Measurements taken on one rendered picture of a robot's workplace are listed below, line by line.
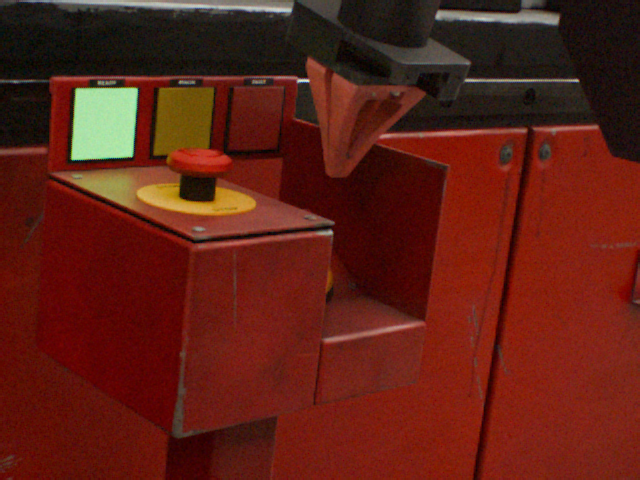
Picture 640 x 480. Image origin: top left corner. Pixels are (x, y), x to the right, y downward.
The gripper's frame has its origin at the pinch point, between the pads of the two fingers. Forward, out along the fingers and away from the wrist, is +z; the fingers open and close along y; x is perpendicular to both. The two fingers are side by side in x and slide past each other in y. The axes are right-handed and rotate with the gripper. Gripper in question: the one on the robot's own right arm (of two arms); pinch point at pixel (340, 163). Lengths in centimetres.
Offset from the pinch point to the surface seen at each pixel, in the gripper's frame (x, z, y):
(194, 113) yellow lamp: 4.0, 1.2, 10.4
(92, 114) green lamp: 11.9, 1.2, 10.5
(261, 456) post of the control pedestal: 3.5, 19.3, -4.4
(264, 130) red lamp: -2.3, 2.5, 10.0
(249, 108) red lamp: -0.8, 1.0, 10.4
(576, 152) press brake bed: -56, 11, 19
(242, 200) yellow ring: 7.1, 2.3, 0.3
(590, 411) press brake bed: -67, 42, 11
